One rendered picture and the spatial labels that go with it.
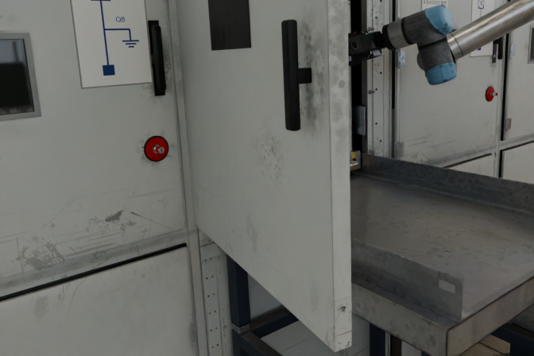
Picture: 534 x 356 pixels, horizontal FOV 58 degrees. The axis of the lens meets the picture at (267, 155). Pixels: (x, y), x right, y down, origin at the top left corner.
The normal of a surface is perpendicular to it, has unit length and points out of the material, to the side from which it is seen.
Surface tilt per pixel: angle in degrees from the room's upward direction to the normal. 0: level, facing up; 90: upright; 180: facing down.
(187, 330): 90
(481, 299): 0
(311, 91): 90
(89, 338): 90
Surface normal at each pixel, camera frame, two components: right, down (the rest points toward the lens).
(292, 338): 0.59, 0.14
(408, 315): -0.81, 0.16
